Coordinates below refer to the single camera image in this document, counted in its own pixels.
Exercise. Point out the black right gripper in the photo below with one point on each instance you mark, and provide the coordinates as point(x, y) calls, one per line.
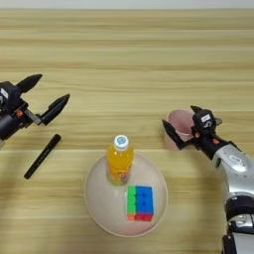
point(210, 142)

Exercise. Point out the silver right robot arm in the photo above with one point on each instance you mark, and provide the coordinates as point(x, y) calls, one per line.
point(239, 178)

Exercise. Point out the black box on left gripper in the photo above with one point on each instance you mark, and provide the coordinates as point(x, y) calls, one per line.
point(9, 97)

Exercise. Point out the orange juice bottle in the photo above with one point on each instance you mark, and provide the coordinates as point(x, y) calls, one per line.
point(119, 163)

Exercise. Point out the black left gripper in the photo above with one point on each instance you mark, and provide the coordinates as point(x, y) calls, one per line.
point(10, 125)

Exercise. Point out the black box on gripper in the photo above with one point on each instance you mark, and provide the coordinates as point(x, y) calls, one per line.
point(205, 120)
point(9, 97)

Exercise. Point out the black marker pen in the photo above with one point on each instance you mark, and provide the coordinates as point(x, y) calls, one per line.
point(42, 156)

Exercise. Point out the beige round plate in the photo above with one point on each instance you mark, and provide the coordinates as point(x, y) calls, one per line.
point(105, 205)

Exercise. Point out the colourful puzzle cube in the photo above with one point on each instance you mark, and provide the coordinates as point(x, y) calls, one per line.
point(141, 202)

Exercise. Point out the pink plastic cup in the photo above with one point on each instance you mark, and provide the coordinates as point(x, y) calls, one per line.
point(182, 122)

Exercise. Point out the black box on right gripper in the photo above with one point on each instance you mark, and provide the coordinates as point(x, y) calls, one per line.
point(205, 120)

